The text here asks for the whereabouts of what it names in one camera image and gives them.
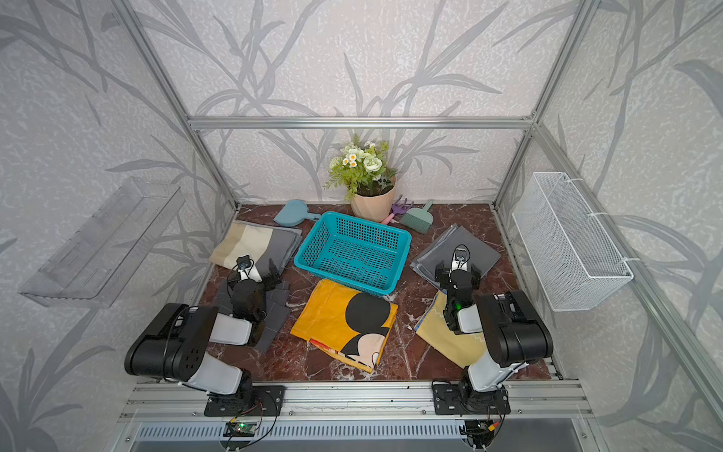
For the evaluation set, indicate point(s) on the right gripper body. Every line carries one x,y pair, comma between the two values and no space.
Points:
458,272

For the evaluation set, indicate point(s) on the white wire wall basket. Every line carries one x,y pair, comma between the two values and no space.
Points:
576,261

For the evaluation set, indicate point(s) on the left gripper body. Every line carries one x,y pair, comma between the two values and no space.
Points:
258,277

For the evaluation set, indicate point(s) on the right circuit board with wires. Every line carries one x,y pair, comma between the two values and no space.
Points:
479,434

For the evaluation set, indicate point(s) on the yellow Mickey Mouse pillowcase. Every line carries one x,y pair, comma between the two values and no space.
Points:
351,326

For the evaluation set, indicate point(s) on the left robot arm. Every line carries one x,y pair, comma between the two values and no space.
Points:
174,345

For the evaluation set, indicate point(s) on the plain grey pillowcase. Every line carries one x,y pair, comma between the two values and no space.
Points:
442,248

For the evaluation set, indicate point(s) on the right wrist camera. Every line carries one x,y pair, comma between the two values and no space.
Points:
461,258

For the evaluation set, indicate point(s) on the dark grey checked pillowcase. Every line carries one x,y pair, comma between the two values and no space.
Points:
265,323

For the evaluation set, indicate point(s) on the purple pink toy rake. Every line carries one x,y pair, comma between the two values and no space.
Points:
399,208

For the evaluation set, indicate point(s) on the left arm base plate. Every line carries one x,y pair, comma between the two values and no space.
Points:
264,400

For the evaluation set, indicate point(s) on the aluminium front rail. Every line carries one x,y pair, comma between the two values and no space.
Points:
414,400

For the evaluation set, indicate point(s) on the clear acrylic wall shelf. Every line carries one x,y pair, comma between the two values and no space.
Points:
93,267

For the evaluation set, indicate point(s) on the green toy scoop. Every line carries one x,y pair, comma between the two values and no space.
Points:
418,219

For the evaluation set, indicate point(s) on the yellow-green pillowcase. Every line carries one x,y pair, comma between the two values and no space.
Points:
462,350

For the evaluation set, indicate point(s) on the teal plastic basket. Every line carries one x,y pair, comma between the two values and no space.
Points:
357,253

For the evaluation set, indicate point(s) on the left green circuit board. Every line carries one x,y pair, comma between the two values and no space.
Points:
241,429

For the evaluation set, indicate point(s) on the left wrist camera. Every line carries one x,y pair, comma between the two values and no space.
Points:
244,264

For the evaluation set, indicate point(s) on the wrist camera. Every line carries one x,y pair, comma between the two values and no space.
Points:
461,258
244,264

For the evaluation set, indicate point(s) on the potted artificial flower plant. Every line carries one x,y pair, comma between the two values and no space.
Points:
363,171

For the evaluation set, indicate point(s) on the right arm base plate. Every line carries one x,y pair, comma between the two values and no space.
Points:
460,398

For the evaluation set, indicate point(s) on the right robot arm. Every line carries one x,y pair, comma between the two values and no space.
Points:
515,334

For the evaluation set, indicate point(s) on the beige grey striped pillowcase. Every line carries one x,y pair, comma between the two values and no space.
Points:
271,248

